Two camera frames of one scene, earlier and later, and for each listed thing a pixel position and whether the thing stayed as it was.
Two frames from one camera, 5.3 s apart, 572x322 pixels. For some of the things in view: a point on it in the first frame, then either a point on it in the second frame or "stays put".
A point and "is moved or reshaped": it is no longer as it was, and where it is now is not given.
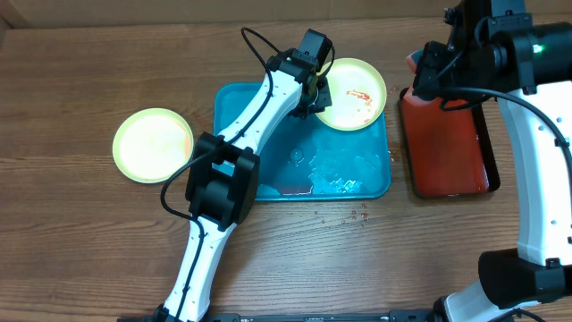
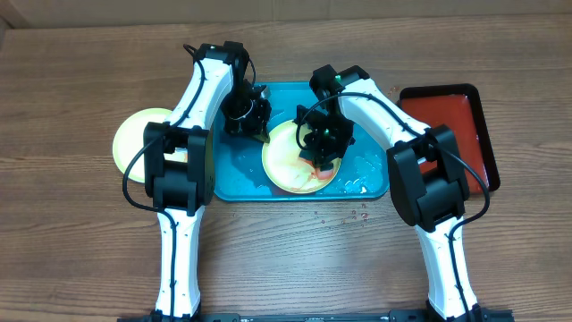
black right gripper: x=426 y=80 to x=325 y=155
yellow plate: x=357 y=90 is moved or reshaped
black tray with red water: x=450 y=152 stays put
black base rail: x=393 y=316 stays put
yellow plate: x=149 y=145 stays put
